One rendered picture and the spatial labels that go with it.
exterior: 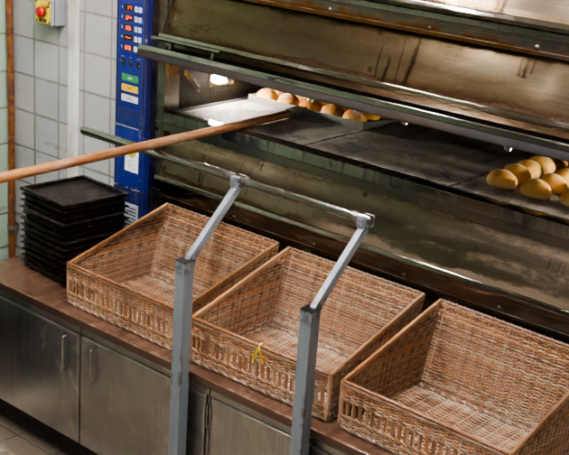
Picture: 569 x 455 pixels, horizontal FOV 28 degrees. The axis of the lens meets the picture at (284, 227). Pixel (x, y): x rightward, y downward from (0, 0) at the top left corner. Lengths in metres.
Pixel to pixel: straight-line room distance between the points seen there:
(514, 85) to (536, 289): 0.59
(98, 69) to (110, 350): 1.17
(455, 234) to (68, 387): 1.46
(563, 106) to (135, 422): 1.70
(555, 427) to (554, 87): 0.92
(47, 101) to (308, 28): 1.38
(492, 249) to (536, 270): 0.15
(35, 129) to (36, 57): 0.30
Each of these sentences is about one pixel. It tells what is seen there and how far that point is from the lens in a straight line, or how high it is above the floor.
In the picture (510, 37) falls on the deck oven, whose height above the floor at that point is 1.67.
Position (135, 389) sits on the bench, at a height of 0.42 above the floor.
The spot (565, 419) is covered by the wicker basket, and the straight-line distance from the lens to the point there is 3.17.
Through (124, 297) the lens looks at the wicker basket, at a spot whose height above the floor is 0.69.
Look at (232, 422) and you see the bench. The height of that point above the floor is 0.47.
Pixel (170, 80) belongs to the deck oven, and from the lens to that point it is 4.16.
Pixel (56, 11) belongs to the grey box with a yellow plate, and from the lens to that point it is 4.48.
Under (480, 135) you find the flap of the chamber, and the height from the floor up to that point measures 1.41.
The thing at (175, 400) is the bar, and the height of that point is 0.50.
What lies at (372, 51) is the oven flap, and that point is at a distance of 3.52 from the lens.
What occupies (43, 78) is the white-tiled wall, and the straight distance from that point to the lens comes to 4.67.
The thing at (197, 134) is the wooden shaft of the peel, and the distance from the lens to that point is 3.79.
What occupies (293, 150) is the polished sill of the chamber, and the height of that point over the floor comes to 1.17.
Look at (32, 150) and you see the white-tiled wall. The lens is 4.80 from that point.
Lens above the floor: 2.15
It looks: 19 degrees down
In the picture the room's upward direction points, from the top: 4 degrees clockwise
